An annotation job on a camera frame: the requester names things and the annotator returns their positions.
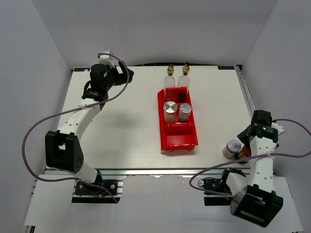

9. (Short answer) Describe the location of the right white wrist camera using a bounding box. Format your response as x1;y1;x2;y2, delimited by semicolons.
272;122;286;136

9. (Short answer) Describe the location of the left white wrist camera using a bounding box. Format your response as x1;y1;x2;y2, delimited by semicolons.
97;50;115;68

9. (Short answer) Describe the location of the white lid spice jar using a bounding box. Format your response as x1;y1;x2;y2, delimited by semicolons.
222;140;242;159

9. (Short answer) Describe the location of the clear glass cruet bottle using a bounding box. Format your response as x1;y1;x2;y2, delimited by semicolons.
163;64;175;101

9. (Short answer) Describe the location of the red lid dark jar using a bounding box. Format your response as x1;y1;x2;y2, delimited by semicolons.
235;145;251;164

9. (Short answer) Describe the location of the blue label white shaker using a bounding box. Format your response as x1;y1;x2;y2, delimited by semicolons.
178;103;192;122

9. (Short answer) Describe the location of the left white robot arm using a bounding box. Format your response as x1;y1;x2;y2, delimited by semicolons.
45;64;134;194

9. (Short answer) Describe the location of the steel lid white powder jar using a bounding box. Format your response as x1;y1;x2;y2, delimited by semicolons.
163;101;178;123

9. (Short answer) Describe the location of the dark sauce cruet bottle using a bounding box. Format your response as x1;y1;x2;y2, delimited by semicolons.
177;62;190;103

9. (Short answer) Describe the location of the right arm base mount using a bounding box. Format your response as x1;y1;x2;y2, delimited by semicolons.
197;168;246;206

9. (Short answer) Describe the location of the left blue table sticker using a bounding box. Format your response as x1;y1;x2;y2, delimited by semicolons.
73;67;90;72

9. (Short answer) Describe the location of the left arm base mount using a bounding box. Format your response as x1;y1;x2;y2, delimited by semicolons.
71;175;125;204

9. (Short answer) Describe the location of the red plastic divided bin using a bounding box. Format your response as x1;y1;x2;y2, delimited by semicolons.
157;89;198;151

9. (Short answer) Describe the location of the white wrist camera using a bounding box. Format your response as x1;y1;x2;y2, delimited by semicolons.
272;122;286;136
97;50;115;68

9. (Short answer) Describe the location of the right blue table sticker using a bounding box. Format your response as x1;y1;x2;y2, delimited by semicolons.
217;66;235;70

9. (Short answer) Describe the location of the blue table sticker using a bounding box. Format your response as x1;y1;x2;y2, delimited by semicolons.
217;66;235;70
73;67;90;72

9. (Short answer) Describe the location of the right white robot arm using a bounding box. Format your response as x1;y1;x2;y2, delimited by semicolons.
219;110;284;228

